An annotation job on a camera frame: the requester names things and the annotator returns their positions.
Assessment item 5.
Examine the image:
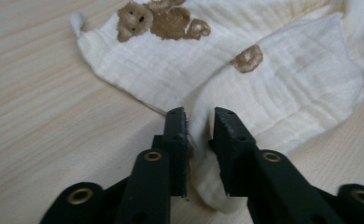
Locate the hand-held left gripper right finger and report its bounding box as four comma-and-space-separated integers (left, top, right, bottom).
208, 106, 346, 224

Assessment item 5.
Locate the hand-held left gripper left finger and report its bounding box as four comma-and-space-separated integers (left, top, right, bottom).
114, 106, 190, 224

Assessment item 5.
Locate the white bear print cloth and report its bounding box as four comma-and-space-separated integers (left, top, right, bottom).
69, 0, 364, 215

